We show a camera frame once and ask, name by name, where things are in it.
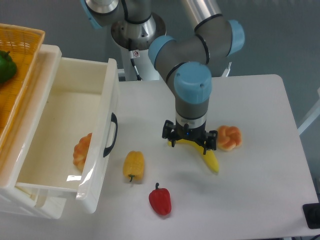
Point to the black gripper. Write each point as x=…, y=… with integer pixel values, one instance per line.
x=173, y=133

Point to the white top drawer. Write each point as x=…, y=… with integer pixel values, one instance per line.
x=83, y=99

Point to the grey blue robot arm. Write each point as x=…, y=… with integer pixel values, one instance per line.
x=182, y=65

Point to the orange bread roll in drawer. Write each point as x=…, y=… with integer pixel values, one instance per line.
x=80, y=152

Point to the white drawer cabinet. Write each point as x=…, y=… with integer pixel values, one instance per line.
x=13, y=199

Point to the yellow banana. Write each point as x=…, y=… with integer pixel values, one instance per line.
x=192, y=152

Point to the orange knotted bread roll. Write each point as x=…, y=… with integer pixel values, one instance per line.
x=229, y=137

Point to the yellow bell pepper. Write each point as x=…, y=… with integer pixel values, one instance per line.
x=134, y=166

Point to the red bell pepper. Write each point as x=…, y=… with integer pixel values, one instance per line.
x=160, y=200

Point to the black device at table edge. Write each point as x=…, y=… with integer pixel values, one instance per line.
x=312, y=215

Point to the orange woven basket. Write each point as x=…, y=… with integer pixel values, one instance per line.
x=24, y=44

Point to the green bell pepper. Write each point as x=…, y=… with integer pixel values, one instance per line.
x=8, y=67

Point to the white metal frame right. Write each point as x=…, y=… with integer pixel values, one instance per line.
x=312, y=114

